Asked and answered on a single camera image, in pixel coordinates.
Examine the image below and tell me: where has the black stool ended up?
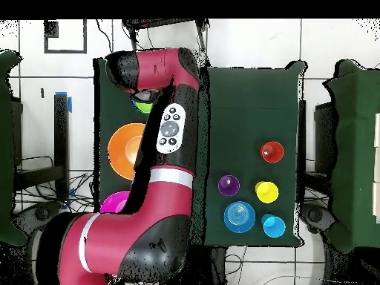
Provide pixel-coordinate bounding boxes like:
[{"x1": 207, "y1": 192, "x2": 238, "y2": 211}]
[{"x1": 122, "y1": 19, "x2": 211, "y2": 53}]

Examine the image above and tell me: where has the black table frame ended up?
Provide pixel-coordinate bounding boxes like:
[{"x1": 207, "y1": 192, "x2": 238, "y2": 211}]
[{"x1": 13, "y1": 93, "x2": 71, "y2": 201}]

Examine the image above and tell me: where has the black floor frame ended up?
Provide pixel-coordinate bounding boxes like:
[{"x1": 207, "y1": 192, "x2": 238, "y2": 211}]
[{"x1": 43, "y1": 19, "x2": 88, "y2": 55}]

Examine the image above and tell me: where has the green bowl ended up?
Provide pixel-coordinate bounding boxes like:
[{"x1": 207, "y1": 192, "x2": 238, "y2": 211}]
[{"x1": 130, "y1": 99, "x2": 156, "y2": 116}]

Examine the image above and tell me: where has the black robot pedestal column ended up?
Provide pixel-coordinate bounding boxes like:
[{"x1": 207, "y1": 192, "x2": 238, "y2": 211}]
[{"x1": 189, "y1": 245, "x2": 228, "y2": 285}]

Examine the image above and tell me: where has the orange bowl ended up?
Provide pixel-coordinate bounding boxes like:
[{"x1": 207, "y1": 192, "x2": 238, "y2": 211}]
[{"x1": 107, "y1": 122, "x2": 147, "y2": 181}]

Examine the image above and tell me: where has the red cup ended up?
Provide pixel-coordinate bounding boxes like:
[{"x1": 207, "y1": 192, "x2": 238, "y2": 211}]
[{"x1": 259, "y1": 140, "x2": 285, "y2": 164}]

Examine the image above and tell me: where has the blue cup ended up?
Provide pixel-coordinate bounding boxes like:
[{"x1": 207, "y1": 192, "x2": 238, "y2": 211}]
[{"x1": 261, "y1": 213, "x2": 286, "y2": 239}]

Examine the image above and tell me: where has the neighbouring green cloth table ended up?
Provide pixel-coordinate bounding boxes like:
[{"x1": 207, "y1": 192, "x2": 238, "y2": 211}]
[
  {"x1": 322, "y1": 59, "x2": 380, "y2": 254},
  {"x1": 0, "y1": 50, "x2": 28, "y2": 246}
]

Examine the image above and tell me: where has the dark green tablecloth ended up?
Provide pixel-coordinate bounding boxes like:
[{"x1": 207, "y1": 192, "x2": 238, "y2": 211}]
[{"x1": 92, "y1": 57, "x2": 307, "y2": 249}]

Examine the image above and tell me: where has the small blue bowl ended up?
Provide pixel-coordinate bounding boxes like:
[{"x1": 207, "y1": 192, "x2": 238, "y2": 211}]
[{"x1": 223, "y1": 200, "x2": 256, "y2": 234}]

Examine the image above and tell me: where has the pink bowl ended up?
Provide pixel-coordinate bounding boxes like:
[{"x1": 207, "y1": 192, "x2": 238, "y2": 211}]
[{"x1": 99, "y1": 191, "x2": 132, "y2": 214}]

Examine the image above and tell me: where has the black floor cable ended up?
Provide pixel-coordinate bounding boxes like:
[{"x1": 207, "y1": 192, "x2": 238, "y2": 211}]
[{"x1": 94, "y1": 19, "x2": 115, "y2": 56}]

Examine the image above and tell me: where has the tangle of floor cables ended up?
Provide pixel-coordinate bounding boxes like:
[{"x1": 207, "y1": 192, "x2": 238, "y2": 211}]
[{"x1": 14, "y1": 155, "x2": 96, "y2": 214}]

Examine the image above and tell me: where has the grey robot pedestal foot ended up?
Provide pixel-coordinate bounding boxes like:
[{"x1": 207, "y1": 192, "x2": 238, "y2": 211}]
[
  {"x1": 299, "y1": 203, "x2": 338, "y2": 235},
  {"x1": 13, "y1": 201, "x2": 62, "y2": 234}
]

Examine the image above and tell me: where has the blue tape strip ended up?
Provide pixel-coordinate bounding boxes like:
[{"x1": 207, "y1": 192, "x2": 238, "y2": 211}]
[{"x1": 54, "y1": 91, "x2": 73, "y2": 114}]

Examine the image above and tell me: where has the yellow cup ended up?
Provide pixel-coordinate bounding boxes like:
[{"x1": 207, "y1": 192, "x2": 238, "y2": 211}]
[{"x1": 255, "y1": 180, "x2": 280, "y2": 205}]

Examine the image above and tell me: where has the purple cup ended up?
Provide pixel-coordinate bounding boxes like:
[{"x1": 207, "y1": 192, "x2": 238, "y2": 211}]
[{"x1": 217, "y1": 174, "x2": 241, "y2": 197}]

